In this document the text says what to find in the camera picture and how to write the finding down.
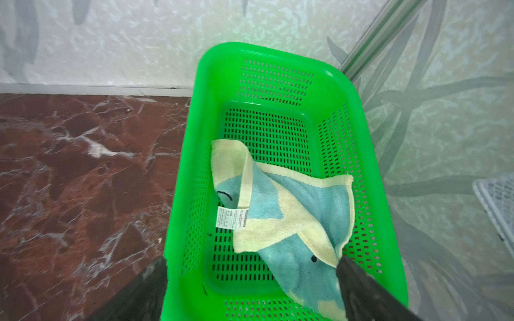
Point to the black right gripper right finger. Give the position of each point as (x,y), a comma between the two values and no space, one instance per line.
(365,299)

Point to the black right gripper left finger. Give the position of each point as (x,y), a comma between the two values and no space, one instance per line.
(141,299)

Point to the pale green towel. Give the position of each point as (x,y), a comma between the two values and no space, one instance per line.
(298,224)

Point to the green plastic basket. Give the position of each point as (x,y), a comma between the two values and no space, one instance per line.
(293,112)

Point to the white wire mesh basket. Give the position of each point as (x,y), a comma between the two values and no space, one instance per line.
(496,197)

